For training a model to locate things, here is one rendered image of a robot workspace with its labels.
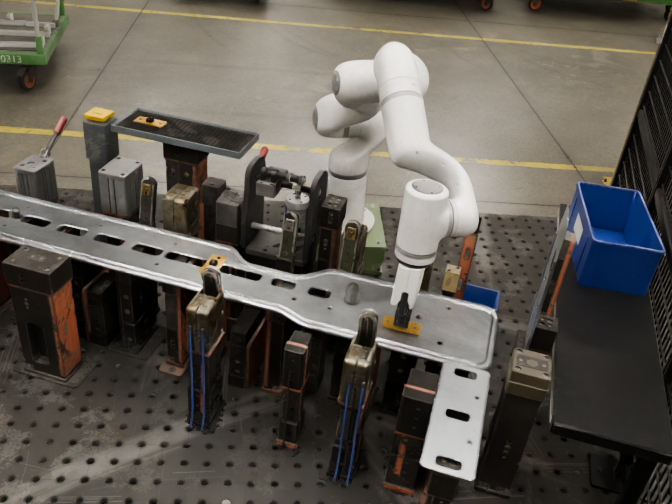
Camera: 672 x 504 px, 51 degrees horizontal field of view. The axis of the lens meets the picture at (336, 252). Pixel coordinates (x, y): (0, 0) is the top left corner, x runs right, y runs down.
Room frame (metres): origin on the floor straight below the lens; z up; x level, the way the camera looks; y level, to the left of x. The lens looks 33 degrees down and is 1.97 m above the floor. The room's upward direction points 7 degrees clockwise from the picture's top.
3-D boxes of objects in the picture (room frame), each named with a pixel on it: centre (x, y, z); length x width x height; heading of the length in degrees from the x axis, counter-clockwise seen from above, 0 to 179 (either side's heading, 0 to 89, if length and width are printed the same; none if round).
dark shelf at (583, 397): (1.35, -0.64, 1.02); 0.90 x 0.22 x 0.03; 168
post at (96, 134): (1.78, 0.69, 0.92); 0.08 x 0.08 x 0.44; 78
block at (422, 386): (1.05, -0.20, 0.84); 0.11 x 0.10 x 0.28; 168
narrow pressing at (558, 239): (1.18, -0.43, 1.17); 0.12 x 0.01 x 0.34; 168
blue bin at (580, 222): (1.54, -0.68, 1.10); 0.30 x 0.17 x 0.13; 174
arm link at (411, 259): (1.21, -0.16, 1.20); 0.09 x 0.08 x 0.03; 168
